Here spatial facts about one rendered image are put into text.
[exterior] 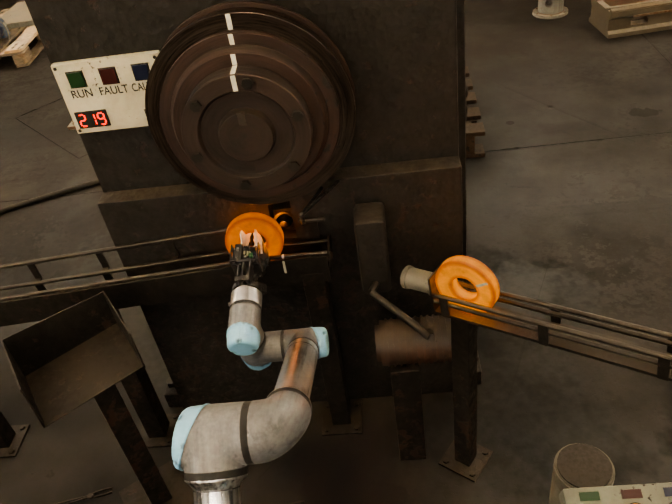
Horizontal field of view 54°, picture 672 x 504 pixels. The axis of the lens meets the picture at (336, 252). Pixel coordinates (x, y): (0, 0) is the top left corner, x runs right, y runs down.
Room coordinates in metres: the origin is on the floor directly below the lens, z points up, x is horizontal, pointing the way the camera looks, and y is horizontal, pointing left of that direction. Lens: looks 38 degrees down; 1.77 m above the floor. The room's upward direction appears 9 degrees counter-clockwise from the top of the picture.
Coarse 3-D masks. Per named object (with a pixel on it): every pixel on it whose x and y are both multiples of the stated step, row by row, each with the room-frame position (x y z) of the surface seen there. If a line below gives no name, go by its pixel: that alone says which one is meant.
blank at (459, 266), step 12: (444, 264) 1.18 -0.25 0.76; (456, 264) 1.16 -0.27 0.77; (468, 264) 1.14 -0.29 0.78; (480, 264) 1.14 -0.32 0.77; (444, 276) 1.18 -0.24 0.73; (456, 276) 1.16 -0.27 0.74; (468, 276) 1.14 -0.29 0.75; (480, 276) 1.12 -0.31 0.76; (492, 276) 1.12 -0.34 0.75; (444, 288) 1.18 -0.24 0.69; (456, 288) 1.17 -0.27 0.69; (480, 288) 1.12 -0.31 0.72; (492, 288) 1.10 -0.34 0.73; (468, 300) 1.14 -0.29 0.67; (480, 300) 1.12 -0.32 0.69; (492, 300) 1.10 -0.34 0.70
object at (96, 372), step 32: (64, 320) 1.29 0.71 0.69; (96, 320) 1.32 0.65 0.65; (32, 352) 1.24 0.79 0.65; (64, 352) 1.27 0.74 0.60; (96, 352) 1.25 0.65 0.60; (128, 352) 1.22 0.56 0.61; (32, 384) 1.18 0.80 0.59; (64, 384) 1.16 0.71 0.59; (96, 384) 1.14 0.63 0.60; (128, 416) 1.19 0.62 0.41; (128, 448) 1.17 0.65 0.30; (160, 480) 1.19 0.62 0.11
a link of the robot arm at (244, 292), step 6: (240, 288) 1.21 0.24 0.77; (246, 288) 1.21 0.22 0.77; (252, 288) 1.21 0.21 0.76; (234, 294) 1.20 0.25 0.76; (240, 294) 1.19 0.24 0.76; (246, 294) 1.19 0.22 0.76; (252, 294) 1.19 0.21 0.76; (258, 294) 1.20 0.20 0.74; (234, 300) 1.18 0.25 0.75; (252, 300) 1.18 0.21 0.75; (258, 300) 1.19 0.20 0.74
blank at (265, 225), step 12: (240, 216) 1.44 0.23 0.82; (252, 216) 1.42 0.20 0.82; (264, 216) 1.43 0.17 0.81; (228, 228) 1.42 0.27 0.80; (240, 228) 1.41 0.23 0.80; (252, 228) 1.41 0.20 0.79; (264, 228) 1.41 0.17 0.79; (276, 228) 1.41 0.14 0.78; (228, 240) 1.42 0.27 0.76; (240, 240) 1.41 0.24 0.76; (276, 240) 1.40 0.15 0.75; (276, 252) 1.40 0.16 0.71
